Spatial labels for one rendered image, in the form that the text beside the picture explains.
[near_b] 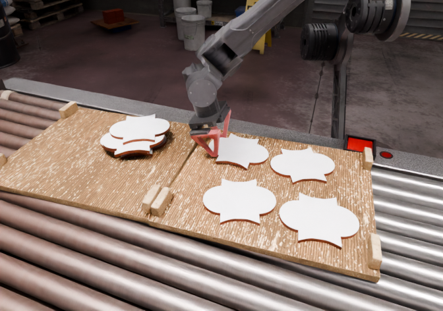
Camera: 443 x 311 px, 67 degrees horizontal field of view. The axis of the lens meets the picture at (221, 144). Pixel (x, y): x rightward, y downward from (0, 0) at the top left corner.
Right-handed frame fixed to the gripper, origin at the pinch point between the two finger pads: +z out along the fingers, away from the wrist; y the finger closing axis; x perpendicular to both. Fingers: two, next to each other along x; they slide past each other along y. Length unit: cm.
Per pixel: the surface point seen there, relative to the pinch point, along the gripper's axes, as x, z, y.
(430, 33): 134, 126, -449
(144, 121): -18.5, -8.0, -1.1
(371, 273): 31.6, 10.5, 26.1
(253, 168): 8.9, 4.0, 4.7
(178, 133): -12.1, -1.8, -4.4
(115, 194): -15.8, -2.8, 20.9
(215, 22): -141, 43, -406
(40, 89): -68, -15, -21
